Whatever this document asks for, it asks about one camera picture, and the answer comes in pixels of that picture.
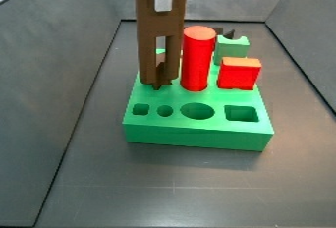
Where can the brown square-circle forked object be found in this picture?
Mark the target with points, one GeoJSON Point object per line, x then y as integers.
{"type": "Point", "coordinates": [159, 33]}

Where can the black curved regrasp stand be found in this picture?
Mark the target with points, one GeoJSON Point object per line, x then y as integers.
{"type": "Point", "coordinates": [226, 33]}

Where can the green shape-sorter fixture block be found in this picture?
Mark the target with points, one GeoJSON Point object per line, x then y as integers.
{"type": "Point", "coordinates": [219, 118]}

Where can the red cylinder peg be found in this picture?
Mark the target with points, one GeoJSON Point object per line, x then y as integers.
{"type": "Point", "coordinates": [198, 48]}

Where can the green arch peg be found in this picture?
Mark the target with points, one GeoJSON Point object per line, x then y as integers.
{"type": "Point", "coordinates": [230, 48]}

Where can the brown star peg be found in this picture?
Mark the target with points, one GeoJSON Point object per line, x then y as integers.
{"type": "Point", "coordinates": [162, 80]}

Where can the red rectangular block peg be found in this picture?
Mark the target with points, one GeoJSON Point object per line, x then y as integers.
{"type": "Point", "coordinates": [239, 73]}

